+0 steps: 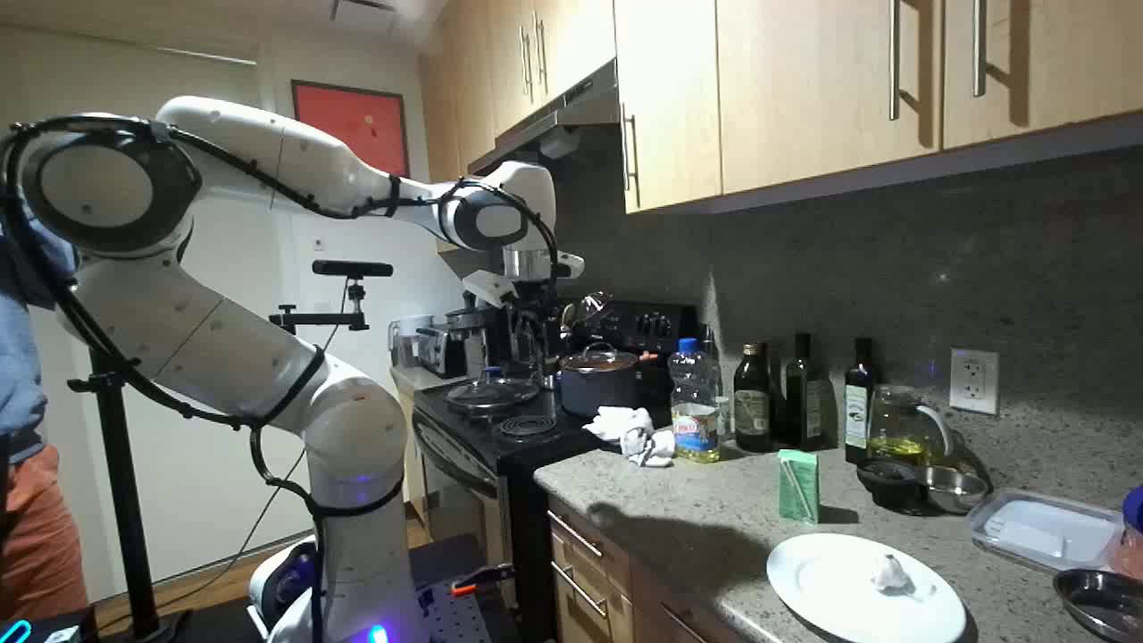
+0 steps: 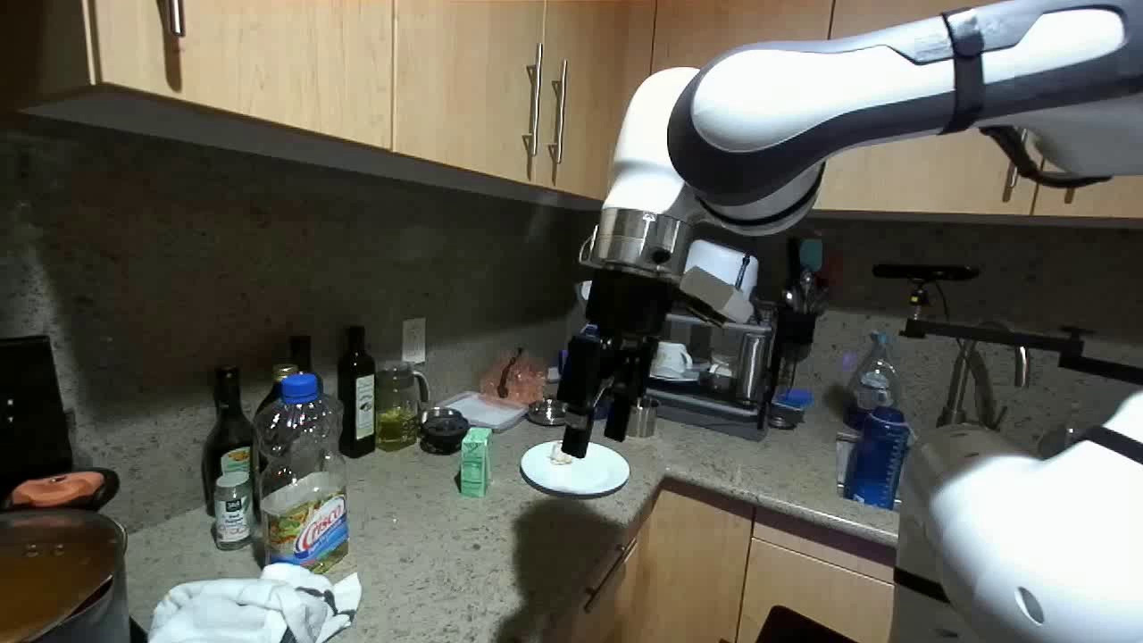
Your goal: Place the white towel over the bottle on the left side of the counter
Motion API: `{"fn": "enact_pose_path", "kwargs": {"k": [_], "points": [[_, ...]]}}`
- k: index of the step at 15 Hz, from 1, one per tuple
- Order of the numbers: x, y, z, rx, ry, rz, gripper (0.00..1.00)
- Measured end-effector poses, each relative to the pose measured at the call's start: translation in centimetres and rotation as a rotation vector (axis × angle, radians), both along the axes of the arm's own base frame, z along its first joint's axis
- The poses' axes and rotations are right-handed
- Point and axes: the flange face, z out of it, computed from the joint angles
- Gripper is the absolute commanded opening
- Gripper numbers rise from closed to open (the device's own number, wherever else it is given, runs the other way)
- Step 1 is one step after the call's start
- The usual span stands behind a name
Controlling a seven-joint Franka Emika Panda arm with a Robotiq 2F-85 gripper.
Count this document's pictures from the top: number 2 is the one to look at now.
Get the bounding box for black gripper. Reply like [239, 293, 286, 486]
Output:
[556, 272, 672, 457]

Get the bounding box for white towel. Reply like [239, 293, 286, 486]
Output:
[149, 565, 361, 643]

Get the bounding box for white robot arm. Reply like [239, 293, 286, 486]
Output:
[561, 0, 1143, 643]

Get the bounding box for tall dark olive oil bottle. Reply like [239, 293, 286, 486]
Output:
[341, 324, 375, 457]

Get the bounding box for blue dish soap bottle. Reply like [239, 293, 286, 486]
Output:
[842, 332, 911, 508]

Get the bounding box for vegetable oil bottle blue cap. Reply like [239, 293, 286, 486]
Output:
[256, 372, 351, 571]

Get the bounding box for dark wine bottle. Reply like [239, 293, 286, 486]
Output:
[199, 367, 254, 508]

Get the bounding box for white round plate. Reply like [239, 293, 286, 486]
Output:
[518, 440, 630, 497]

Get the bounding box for dish drying rack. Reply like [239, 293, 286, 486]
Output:
[649, 239, 819, 428]

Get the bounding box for small black bowl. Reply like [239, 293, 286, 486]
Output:
[422, 409, 467, 455]

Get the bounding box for green small box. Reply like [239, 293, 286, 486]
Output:
[458, 428, 492, 497]

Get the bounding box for glass olive oil jar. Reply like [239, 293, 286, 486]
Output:
[375, 361, 429, 452]

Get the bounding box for lower wooden cabinets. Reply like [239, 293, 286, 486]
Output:
[549, 484, 893, 643]

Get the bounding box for wooden cabinets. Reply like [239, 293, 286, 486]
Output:
[0, 0, 1141, 230]
[549, 484, 893, 643]

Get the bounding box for upper wooden cabinets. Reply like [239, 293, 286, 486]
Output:
[0, 0, 1141, 230]

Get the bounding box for sink faucet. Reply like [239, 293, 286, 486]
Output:
[935, 339, 1006, 428]

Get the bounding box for small spice jar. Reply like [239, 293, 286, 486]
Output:
[214, 471, 254, 547]

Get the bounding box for metal cooking pot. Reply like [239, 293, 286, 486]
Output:
[0, 510, 133, 643]

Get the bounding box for wall power outlet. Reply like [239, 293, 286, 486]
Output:
[401, 318, 429, 365]

